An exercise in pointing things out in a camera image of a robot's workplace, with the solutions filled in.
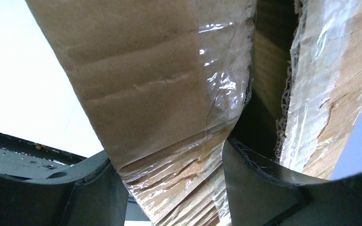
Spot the brown cardboard express box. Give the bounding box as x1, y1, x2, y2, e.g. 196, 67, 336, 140
27, 0, 362, 226

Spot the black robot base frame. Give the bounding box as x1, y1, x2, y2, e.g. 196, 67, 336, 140
0, 133, 86, 180

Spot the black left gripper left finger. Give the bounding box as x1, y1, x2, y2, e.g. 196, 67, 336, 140
0, 151, 128, 226

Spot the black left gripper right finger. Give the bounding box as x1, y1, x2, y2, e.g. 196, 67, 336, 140
222, 138, 362, 226

